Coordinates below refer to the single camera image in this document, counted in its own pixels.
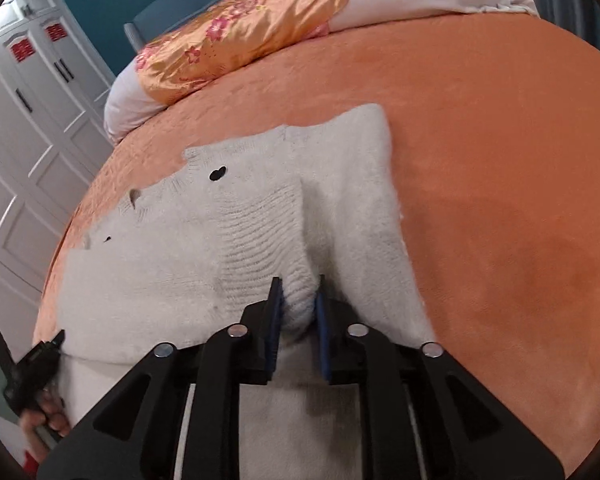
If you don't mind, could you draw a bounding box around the person's left hand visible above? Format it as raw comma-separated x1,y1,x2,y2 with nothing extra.
19,391,72,442

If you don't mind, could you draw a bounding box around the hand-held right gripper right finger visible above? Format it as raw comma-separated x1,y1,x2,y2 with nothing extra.
314,274,565,480

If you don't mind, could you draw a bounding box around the orange floral pillow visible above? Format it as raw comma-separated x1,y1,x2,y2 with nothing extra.
134,0,366,106

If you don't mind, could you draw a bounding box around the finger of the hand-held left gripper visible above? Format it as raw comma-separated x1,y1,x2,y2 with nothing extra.
0,322,17,392
18,329,66,377

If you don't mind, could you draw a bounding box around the orange plush bed blanket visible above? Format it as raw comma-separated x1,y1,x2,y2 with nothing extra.
32,12,600,477

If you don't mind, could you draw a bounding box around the teal padded headboard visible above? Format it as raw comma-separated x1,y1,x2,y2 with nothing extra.
124,0,361,57

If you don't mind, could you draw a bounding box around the white knit sweater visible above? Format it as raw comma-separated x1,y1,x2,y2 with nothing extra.
55,103,437,480

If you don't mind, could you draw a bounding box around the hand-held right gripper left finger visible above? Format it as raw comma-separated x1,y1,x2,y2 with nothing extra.
36,276,286,480

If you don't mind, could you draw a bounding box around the white panelled wardrobe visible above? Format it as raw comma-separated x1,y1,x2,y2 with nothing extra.
0,0,116,357

